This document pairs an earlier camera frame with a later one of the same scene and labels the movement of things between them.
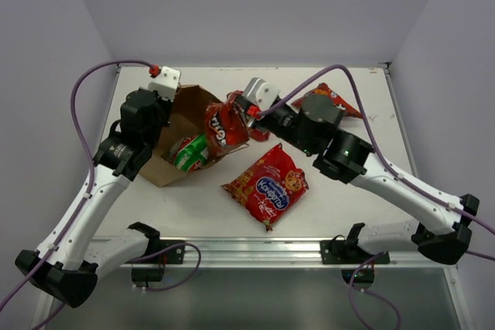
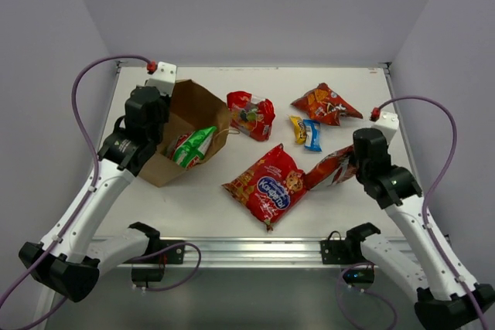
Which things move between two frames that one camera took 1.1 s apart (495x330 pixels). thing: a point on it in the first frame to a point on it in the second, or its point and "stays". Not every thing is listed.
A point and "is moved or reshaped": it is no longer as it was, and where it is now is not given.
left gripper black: x=165 y=106 stays
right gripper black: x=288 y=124 to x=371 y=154
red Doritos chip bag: x=323 y=90 stays
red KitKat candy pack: x=225 y=124 is moved or reshaped
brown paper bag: x=190 y=107 stays
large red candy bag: x=270 y=188 stays
